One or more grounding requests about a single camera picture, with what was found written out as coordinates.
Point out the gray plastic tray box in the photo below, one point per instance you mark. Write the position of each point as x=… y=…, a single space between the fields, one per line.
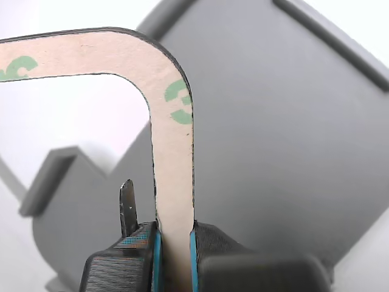
x=273 y=152

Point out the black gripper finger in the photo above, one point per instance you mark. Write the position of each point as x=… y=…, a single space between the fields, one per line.
x=127 y=264
x=209 y=240

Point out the black frame with beige backing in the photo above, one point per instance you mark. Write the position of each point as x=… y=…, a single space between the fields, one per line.
x=173 y=167

